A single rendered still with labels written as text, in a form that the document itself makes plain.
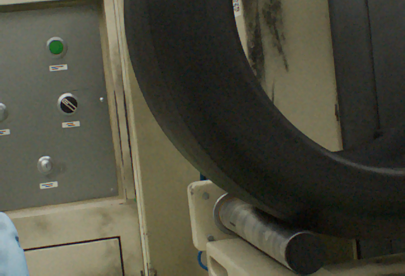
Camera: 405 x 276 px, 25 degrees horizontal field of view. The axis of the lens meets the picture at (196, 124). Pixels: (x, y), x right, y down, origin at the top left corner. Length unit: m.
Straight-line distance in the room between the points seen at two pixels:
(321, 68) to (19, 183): 0.57
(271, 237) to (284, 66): 0.38
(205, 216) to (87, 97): 0.40
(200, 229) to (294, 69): 0.27
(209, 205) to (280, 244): 0.32
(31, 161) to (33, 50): 0.19
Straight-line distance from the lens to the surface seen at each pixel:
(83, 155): 1.60
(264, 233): 1.07
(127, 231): 1.58
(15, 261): 0.68
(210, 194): 1.30
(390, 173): 0.99
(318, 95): 1.36
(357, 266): 1.34
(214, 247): 1.27
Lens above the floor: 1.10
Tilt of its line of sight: 3 degrees down
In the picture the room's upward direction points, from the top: 6 degrees counter-clockwise
